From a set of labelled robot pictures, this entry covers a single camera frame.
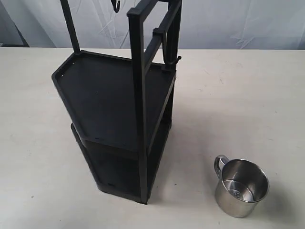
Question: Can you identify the black two-tier shelf rack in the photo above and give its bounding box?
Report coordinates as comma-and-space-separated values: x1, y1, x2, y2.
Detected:
52, 0, 182, 204

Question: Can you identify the grey backdrop cloth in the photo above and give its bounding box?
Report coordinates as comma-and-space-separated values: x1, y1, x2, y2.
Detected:
0, 0, 305, 50

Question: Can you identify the stainless steel mug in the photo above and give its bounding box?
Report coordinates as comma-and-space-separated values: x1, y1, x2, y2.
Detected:
214, 155, 269, 218

